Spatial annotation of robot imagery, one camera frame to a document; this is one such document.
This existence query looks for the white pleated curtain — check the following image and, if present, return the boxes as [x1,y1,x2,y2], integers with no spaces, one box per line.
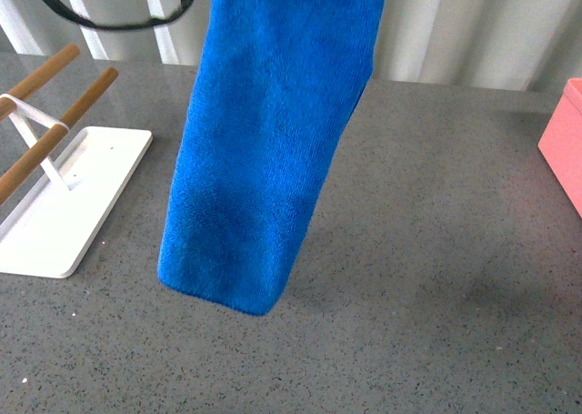
[1,0,581,92]

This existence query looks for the white rack with wooden bars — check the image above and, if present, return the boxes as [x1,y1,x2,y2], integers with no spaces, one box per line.
[1,44,153,278]

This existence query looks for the blue microfiber cloth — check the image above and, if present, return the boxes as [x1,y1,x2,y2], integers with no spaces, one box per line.
[157,0,385,316]

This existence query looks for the pink plastic box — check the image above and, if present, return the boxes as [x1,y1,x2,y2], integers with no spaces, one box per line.
[538,78,582,215]

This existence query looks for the black cable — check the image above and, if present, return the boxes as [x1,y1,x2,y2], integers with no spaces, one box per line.
[23,0,197,31]

